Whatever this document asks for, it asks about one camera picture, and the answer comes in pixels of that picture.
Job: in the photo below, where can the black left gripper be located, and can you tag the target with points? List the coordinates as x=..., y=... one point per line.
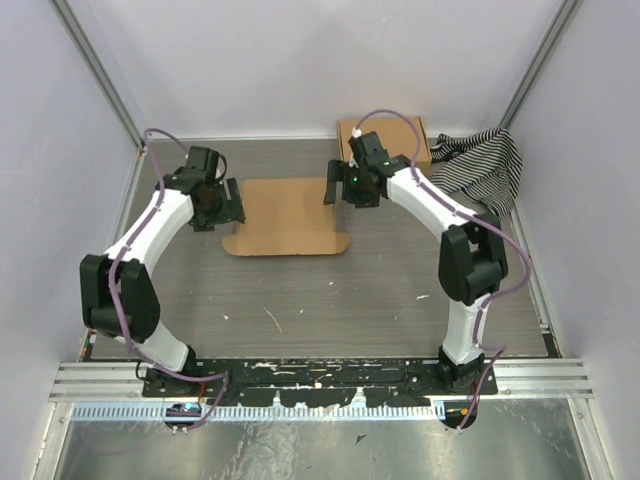
x=205, y=223

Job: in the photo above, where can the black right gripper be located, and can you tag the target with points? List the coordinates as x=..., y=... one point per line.
x=337, y=172

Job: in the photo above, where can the brown cardboard box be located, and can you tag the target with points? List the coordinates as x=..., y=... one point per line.
x=286, y=217
x=396, y=136

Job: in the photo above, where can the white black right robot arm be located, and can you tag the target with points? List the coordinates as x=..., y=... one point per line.
x=472, y=260

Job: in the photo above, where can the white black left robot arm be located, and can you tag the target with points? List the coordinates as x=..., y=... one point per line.
x=118, y=298

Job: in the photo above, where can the folded brown cardboard box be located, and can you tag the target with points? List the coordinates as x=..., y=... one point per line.
x=396, y=136

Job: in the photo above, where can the striped black white cloth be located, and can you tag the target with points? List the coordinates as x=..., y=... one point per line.
x=485, y=167

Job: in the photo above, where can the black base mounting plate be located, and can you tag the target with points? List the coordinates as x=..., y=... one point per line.
x=393, y=382

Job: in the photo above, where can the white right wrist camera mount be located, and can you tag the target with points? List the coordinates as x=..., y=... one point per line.
x=355, y=133

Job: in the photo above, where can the left aluminium corner post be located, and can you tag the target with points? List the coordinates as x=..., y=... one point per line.
x=96, y=67

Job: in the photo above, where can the aluminium corner post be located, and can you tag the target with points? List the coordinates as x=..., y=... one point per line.
x=96, y=67
x=543, y=53

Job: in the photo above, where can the aluminium front frame rail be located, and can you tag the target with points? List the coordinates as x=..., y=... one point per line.
x=516, y=378

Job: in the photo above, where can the slotted grey cable duct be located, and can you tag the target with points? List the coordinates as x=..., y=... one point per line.
x=191, y=412

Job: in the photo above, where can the right aluminium corner post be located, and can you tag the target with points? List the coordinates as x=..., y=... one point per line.
x=543, y=53

